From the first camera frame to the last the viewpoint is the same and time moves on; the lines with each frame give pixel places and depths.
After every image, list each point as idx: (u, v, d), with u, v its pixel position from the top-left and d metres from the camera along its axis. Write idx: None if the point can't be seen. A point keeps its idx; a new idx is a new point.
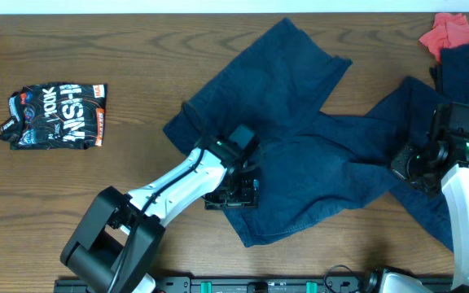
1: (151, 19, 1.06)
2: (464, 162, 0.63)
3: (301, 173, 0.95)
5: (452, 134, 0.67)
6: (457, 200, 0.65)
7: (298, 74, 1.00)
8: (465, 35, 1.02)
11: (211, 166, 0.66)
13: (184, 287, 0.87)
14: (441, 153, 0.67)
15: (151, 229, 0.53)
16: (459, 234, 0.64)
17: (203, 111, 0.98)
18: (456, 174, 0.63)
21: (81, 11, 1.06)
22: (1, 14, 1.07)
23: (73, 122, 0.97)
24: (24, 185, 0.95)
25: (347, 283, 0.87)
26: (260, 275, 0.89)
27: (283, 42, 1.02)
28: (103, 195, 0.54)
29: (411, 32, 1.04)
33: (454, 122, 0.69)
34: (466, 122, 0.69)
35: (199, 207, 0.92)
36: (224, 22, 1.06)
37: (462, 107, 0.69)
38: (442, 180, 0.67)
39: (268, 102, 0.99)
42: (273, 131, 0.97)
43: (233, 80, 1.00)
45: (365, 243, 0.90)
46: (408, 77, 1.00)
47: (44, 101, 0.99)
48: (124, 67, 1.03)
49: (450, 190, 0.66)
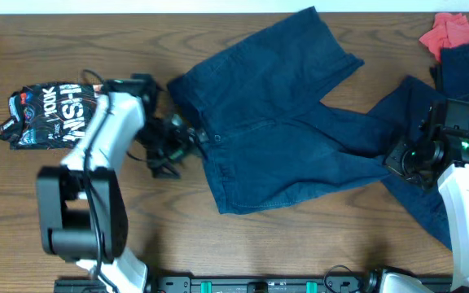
1: (151, 19, 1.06)
2: (460, 162, 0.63)
3: (289, 155, 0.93)
5: (446, 134, 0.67)
6: (453, 200, 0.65)
7: (310, 63, 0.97)
8: (465, 35, 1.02)
11: (123, 103, 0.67)
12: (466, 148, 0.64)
13: (184, 287, 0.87)
14: (436, 152, 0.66)
15: (101, 176, 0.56)
16: (458, 234, 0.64)
17: (208, 77, 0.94)
18: (451, 173, 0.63)
21: (82, 11, 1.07)
22: (2, 13, 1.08)
23: (73, 122, 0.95)
24: (24, 185, 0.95)
25: (347, 283, 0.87)
26: (260, 275, 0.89)
27: (304, 30, 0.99)
28: (40, 177, 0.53)
29: (411, 32, 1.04)
33: (450, 120, 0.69)
34: (462, 120, 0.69)
35: (199, 206, 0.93)
36: (224, 22, 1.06)
37: (458, 105, 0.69)
38: (439, 179, 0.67)
39: (273, 82, 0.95)
42: (269, 110, 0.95)
43: (245, 54, 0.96)
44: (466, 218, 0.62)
45: (366, 243, 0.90)
46: (407, 77, 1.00)
47: (44, 100, 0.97)
48: (124, 67, 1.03)
49: (447, 190, 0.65)
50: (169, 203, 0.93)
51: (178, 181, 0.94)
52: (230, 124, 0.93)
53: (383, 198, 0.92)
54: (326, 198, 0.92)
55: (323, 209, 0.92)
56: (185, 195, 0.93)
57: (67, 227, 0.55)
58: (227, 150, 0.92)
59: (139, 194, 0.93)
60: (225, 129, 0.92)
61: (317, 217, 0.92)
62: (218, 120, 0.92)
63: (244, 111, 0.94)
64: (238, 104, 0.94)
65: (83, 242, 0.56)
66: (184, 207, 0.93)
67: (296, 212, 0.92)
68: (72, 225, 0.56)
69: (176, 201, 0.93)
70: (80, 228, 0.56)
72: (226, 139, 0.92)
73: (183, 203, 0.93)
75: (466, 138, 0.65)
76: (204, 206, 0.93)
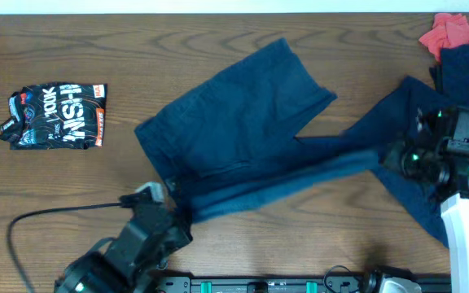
1: (151, 19, 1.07)
2: (465, 193, 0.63)
3: (263, 191, 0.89)
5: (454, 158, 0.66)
6: (457, 235, 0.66)
7: (282, 100, 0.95)
8: (465, 35, 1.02)
11: None
12: None
13: (184, 287, 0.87)
14: (442, 175, 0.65)
15: None
16: (457, 269, 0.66)
17: (177, 120, 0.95)
18: (459, 213, 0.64)
21: (82, 11, 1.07)
22: (2, 12, 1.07)
23: (73, 122, 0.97)
24: (24, 185, 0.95)
25: (347, 283, 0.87)
26: (260, 275, 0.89)
27: (274, 63, 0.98)
28: None
29: (411, 32, 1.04)
33: (460, 135, 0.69)
34: None
35: None
36: (224, 22, 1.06)
37: (466, 114, 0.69)
38: (444, 204, 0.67)
39: (245, 122, 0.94)
42: (242, 153, 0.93)
43: (214, 93, 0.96)
44: None
45: (366, 243, 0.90)
46: (407, 76, 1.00)
47: (44, 100, 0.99)
48: (124, 68, 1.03)
49: (451, 223, 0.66)
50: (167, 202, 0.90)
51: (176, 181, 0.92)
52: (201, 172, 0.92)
53: (383, 199, 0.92)
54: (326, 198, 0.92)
55: (323, 209, 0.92)
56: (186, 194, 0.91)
57: None
58: (198, 194, 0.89)
59: None
60: (196, 175, 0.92)
61: (317, 217, 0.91)
62: (189, 169, 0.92)
63: (216, 150, 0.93)
64: (210, 148, 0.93)
65: None
66: None
67: (296, 212, 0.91)
68: None
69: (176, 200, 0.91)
70: None
72: (199, 183, 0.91)
73: None
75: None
76: None
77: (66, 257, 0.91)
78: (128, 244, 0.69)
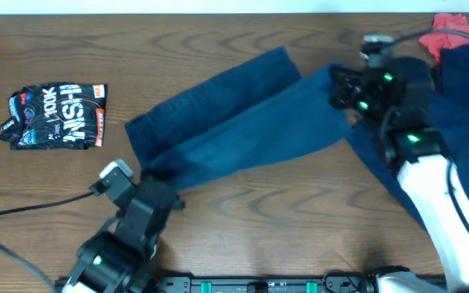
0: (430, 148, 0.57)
1: (152, 19, 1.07)
2: (413, 159, 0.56)
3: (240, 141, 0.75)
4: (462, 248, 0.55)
5: (396, 131, 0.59)
6: (418, 197, 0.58)
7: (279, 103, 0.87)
8: (465, 35, 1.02)
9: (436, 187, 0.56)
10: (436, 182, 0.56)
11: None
12: (416, 142, 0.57)
13: (184, 287, 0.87)
14: (387, 153, 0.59)
15: None
16: (432, 233, 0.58)
17: (168, 118, 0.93)
18: (406, 177, 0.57)
21: (82, 12, 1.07)
22: (2, 13, 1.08)
23: (73, 122, 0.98)
24: (24, 185, 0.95)
25: (347, 283, 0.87)
26: (260, 275, 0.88)
27: (273, 70, 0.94)
28: None
29: (411, 32, 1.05)
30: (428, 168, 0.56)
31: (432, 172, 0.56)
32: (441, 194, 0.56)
33: (405, 102, 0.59)
34: (421, 98, 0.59)
35: (199, 207, 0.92)
36: (224, 23, 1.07)
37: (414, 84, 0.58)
38: (401, 177, 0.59)
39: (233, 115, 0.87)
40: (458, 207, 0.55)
42: None
43: (208, 92, 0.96)
44: (442, 225, 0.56)
45: (366, 242, 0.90)
46: None
47: (44, 101, 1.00)
48: (124, 68, 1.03)
49: (413, 189, 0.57)
50: None
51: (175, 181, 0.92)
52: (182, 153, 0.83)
53: (383, 199, 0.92)
54: (326, 198, 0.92)
55: (323, 209, 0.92)
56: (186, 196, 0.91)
57: None
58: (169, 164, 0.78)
59: None
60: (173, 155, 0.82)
61: (317, 217, 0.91)
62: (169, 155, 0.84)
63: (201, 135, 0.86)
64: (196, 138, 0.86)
65: None
66: (186, 207, 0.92)
67: (296, 212, 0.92)
68: None
69: None
70: None
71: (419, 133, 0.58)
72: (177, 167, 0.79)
73: (184, 203, 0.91)
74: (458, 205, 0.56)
75: (418, 130, 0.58)
76: (203, 206, 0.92)
77: (66, 257, 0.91)
78: (138, 216, 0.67)
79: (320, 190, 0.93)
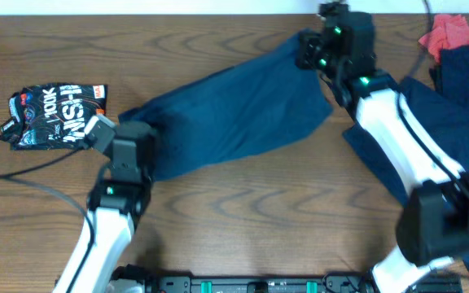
0: (382, 84, 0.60)
1: (152, 21, 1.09)
2: (365, 96, 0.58)
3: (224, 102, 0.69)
4: (420, 160, 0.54)
5: (348, 76, 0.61)
6: (375, 127, 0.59)
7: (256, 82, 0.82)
8: (464, 36, 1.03)
9: (387, 112, 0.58)
10: (386, 110, 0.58)
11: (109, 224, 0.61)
12: (367, 83, 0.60)
13: (184, 287, 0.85)
14: (345, 98, 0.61)
15: None
16: (392, 156, 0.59)
17: None
18: (368, 105, 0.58)
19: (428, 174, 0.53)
21: (85, 12, 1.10)
22: (0, 14, 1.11)
23: (73, 122, 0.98)
24: (24, 185, 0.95)
25: (347, 283, 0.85)
26: (260, 275, 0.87)
27: None
28: None
29: (409, 34, 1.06)
30: (379, 102, 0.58)
31: (383, 103, 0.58)
32: (392, 117, 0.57)
33: (356, 50, 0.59)
34: (368, 45, 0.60)
35: (199, 207, 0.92)
36: (224, 24, 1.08)
37: (362, 28, 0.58)
38: (359, 116, 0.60)
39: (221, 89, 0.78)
40: (407, 124, 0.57)
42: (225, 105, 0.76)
43: None
44: (396, 142, 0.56)
45: (367, 242, 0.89)
46: (409, 77, 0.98)
47: (44, 101, 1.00)
48: (124, 68, 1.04)
49: (367, 123, 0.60)
50: (169, 204, 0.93)
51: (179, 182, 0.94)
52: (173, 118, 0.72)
53: (383, 199, 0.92)
54: (326, 198, 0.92)
55: (323, 209, 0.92)
56: (186, 195, 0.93)
57: None
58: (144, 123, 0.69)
59: None
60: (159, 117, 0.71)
61: (317, 217, 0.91)
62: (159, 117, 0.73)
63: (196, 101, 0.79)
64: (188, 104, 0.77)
65: None
66: (185, 208, 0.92)
67: (296, 212, 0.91)
68: None
69: (177, 202, 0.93)
70: None
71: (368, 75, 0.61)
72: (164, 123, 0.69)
73: (184, 203, 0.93)
74: (409, 123, 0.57)
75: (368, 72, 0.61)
76: (203, 206, 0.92)
77: (65, 257, 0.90)
78: (123, 153, 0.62)
79: (321, 190, 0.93)
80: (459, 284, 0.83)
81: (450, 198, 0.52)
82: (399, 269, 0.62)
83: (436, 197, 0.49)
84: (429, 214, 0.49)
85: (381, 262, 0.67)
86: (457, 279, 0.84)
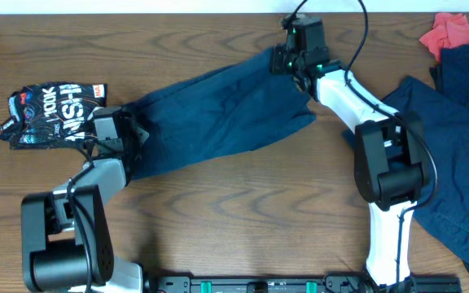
0: (334, 68, 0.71)
1: (152, 19, 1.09)
2: (320, 75, 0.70)
3: (209, 110, 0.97)
4: (360, 108, 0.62)
5: (308, 63, 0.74)
6: (332, 98, 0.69)
7: (244, 80, 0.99)
8: (465, 35, 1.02)
9: (337, 83, 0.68)
10: (336, 81, 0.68)
11: (106, 163, 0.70)
12: (322, 67, 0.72)
13: (184, 287, 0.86)
14: (306, 82, 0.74)
15: (86, 189, 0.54)
16: (345, 119, 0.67)
17: (191, 93, 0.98)
18: (321, 82, 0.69)
19: (368, 117, 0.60)
21: (84, 12, 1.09)
22: (0, 13, 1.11)
23: (73, 122, 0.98)
24: (24, 185, 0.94)
25: (347, 283, 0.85)
26: (260, 275, 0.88)
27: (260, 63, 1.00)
28: (25, 202, 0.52)
29: (411, 33, 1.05)
30: (330, 79, 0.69)
31: (333, 77, 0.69)
32: (341, 85, 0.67)
33: (309, 45, 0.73)
34: (319, 40, 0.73)
35: (199, 207, 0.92)
36: (224, 23, 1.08)
37: (313, 30, 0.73)
38: (320, 94, 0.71)
39: (211, 95, 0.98)
40: (354, 89, 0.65)
42: (215, 109, 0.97)
43: (232, 80, 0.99)
44: (344, 102, 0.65)
45: (367, 242, 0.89)
46: (408, 76, 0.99)
47: (44, 100, 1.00)
48: (124, 67, 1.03)
49: (326, 95, 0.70)
50: (168, 203, 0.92)
51: (178, 181, 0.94)
52: (179, 124, 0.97)
53: None
54: (326, 198, 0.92)
55: (323, 209, 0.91)
56: (186, 195, 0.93)
57: (50, 258, 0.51)
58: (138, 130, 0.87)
59: (140, 195, 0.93)
60: (168, 123, 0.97)
61: (317, 217, 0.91)
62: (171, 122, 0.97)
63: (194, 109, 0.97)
64: (191, 115, 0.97)
65: (75, 260, 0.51)
66: (185, 207, 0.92)
67: (295, 212, 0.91)
68: (52, 255, 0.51)
69: (176, 201, 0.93)
70: (67, 253, 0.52)
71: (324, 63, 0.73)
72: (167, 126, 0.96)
73: (183, 203, 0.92)
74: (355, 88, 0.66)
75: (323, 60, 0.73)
76: (203, 206, 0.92)
77: None
78: (104, 129, 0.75)
79: (320, 190, 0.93)
80: (459, 285, 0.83)
81: (395, 142, 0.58)
82: (379, 242, 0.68)
83: (378, 132, 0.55)
84: (372, 148, 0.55)
85: (370, 254, 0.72)
86: (457, 280, 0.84)
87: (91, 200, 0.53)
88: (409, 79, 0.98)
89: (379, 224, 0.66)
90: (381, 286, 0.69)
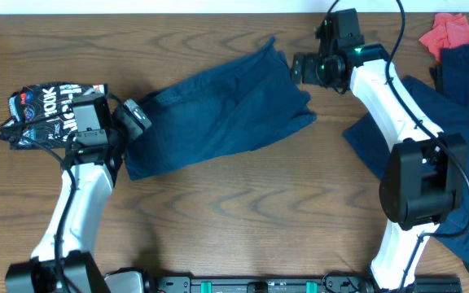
0: (373, 54, 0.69)
1: (152, 19, 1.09)
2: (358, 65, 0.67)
3: (209, 109, 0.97)
4: (399, 116, 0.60)
5: (344, 48, 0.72)
6: (369, 93, 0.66)
7: (243, 79, 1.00)
8: (465, 35, 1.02)
9: (378, 80, 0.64)
10: (377, 77, 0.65)
11: (89, 175, 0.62)
12: (359, 51, 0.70)
13: (184, 287, 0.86)
14: (339, 65, 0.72)
15: (74, 263, 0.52)
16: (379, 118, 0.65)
17: (190, 90, 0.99)
18: (358, 75, 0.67)
19: (410, 134, 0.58)
21: (84, 12, 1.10)
22: (0, 13, 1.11)
23: (73, 122, 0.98)
24: (24, 185, 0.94)
25: (347, 283, 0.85)
26: (260, 275, 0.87)
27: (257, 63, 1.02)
28: (8, 278, 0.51)
29: (410, 33, 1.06)
30: (370, 72, 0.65)
31: (374, 72, 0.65)
32: (382, 83, 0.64)
33: (343, 30, 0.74)
34: (352, 27, 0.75)
35: (199, 207, 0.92)
36: (224, 23, 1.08)
37: (345, 16, 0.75)
38: (355, 85, 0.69)
39: (212, 94, 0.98)
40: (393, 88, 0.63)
42: (215, 107, 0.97)
43: (230, 78, 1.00)
44: (383, 104, 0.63)
45: (368, 242, 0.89)
46: (407, 77, 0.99)
47: (44, 101, 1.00)
48: (124, 67, 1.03)
49: (362, 89, 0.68)
50: (168, 203, 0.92)
51: (179, 181, 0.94)
52: (179, 122, 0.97)
53: None
54: (326, 198, 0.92)
55: (323, 209, 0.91)
56: (186, 195, 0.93)
57: None
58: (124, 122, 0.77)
59: (141, 195, 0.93)
60: (168, 120, 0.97)
61: (317, 217, 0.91)
62: (171, 119, 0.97)
63: (194, 107, 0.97)
64: (191, 112, 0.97)
65: None
66: (185, 207, 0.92)
67: (296, 212, 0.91)
68: None
69: (176, 201, 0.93)
70: None
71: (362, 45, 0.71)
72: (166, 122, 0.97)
73: (183, 203, 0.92)
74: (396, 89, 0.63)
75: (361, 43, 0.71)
76: (203, 206, 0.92)
77: None
78: (84, 118, 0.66)
79: (320, 190, 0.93)
80: (459, 284, 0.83)
81: (431, 161, 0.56)
82: (392, 249, 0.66)
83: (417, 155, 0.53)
84: (407, 172, 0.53)
85: (377, 255, 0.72)
86: (457, 280, 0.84)
87: (82, 273, 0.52)
88: (408, 79, 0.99)
89: (395, 234, 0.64)
90: (383, 290, 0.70)
